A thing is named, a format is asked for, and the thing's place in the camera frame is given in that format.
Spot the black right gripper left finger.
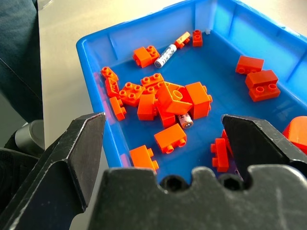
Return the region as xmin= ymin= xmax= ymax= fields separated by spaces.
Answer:
xmin=0 ymin=112 xmax=106 ymax=230

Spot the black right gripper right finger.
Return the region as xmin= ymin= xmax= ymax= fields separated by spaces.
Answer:
xmin=221 ymin=114 xmax=307 ymax=183

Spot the black robot body part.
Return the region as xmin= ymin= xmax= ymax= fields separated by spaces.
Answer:
xmin=0 ymin=130 xmax=45 ymax=216

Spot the silver cylindrical robot part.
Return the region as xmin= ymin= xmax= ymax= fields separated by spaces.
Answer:
xmin=13 ymin=119 xmax=46 ymax=152

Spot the white and orange battery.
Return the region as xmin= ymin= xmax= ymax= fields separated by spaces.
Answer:
xmin=177 ymin=113 xmax=194 ymax=129

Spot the blue plastic bin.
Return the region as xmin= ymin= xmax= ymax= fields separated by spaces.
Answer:
xmin=76 ymin=0 xmax=307 ymax=186

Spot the dark teal fabric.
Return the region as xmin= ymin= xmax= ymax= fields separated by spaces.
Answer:
xmin=0 ymin=0 xmax=44 ymax=123

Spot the white AA battery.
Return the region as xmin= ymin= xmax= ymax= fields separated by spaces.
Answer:
xmin=154 ymin=44 xmax=177 ymax=69

